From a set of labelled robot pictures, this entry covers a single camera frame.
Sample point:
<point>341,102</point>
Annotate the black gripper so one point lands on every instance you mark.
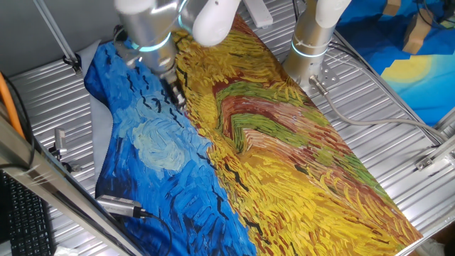
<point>170,83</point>

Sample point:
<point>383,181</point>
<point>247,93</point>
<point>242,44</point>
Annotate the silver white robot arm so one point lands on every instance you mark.
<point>309,35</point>

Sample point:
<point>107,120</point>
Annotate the short wooden block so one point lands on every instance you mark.
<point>392,7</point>

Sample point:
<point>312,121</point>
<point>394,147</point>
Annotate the tall wooden block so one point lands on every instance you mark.
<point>417,32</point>

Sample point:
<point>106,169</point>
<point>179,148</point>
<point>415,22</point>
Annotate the white power strip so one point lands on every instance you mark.
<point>257,12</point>

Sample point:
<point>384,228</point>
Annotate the Van Gogh wheatfield print cloth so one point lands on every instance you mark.
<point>284,160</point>

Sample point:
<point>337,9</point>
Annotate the metal pole with clamp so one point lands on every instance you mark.
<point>55,30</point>

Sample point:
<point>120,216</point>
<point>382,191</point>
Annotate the black keyboard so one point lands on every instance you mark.
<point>28,217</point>

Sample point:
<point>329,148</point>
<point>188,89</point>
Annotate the blue cloth with yellow sun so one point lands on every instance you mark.
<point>419,81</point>

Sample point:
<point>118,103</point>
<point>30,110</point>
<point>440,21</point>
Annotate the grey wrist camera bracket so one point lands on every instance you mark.
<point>126,55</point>

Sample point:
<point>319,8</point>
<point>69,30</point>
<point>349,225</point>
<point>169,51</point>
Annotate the silver cylindrical camera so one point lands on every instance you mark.
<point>117,206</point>

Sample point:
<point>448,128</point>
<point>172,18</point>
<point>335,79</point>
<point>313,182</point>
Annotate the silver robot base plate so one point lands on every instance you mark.
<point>330,76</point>

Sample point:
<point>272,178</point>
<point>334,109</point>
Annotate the aluminium frame beam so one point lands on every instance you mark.
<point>53,188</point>

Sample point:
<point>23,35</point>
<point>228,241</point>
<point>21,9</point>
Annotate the aluminium profile with corner bracket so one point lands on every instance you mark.
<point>424,163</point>

